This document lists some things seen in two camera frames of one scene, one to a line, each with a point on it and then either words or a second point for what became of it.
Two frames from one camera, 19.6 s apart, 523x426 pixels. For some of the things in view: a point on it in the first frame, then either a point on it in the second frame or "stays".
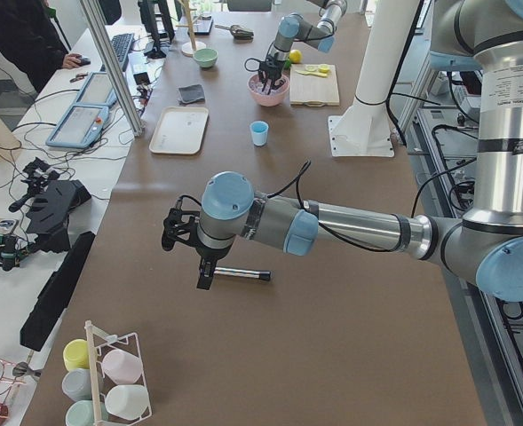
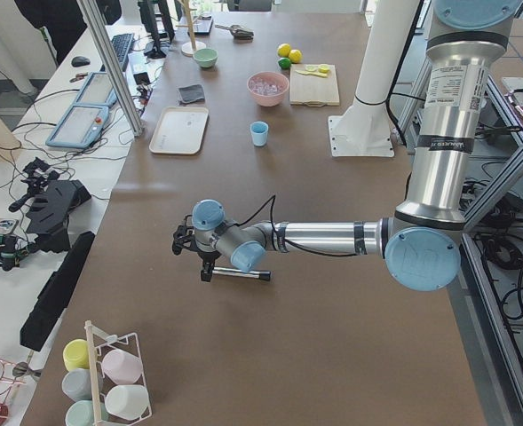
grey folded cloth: x=192 y=94 stays
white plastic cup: x=128 y=401 stays
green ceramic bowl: x=206 y=57 stays
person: x=27 y=32 → x=63 y=20
